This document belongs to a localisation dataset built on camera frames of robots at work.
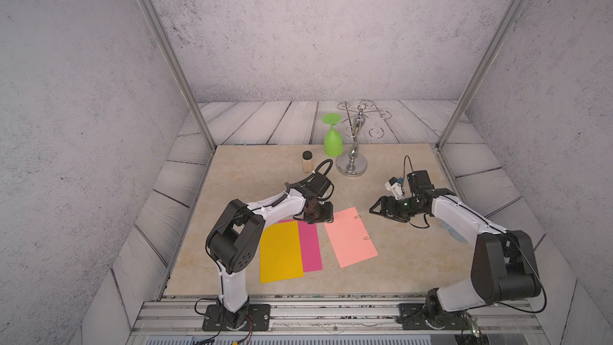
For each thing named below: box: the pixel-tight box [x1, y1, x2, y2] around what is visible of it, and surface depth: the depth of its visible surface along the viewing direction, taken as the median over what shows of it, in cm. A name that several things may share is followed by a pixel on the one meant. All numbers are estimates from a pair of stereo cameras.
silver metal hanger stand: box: [335, 99, 392, 178], surface depth 107 cm
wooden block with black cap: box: [301, 150, 313, 174], surface depth 107 cm
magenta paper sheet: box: [277, 218, 324, 273], surface depth 89 cm
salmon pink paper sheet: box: [324, 206, 380, 269], surface depth 91 cm
